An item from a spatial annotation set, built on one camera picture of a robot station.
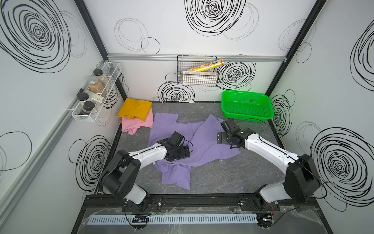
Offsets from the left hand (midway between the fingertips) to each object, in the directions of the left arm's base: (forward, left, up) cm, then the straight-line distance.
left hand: (184, 154), depth 89 cm
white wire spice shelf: (+43, +49, +30) cm, 72 cm away
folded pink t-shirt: (+19, +37, +2) cm, 42 cm away
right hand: (+7, -25, +9) cm, 28 cm away
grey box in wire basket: (+35, -8, +32) cm, 48 cm away
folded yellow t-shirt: (+30, +38, +8) cm, 49 cm away
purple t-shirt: (-1, -1, +16) cm, 16 cm away
